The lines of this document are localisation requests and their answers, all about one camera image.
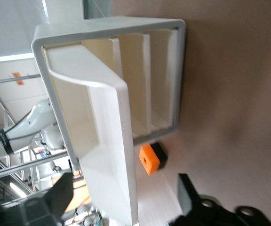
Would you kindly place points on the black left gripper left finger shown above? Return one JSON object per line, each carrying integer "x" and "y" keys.
{"x": 32, "y": 212}

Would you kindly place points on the cream drawer with button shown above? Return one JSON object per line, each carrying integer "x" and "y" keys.
{"x": 107, "y": 141}

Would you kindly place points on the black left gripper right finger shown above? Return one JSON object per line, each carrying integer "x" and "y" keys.
{"x": 208, "y": 216}

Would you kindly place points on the orange push button box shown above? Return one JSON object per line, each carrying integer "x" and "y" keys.
{"x": 148, "y": 160}

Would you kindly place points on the aluminium background frame structure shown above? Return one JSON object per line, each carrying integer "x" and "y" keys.
{"x": 8, "y": 80}

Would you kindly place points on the white drawer cabinet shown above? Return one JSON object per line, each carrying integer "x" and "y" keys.
{"x": 102, "y": 28}

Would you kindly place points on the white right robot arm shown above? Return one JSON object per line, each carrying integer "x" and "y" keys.
{"x": 29, "y": 127}

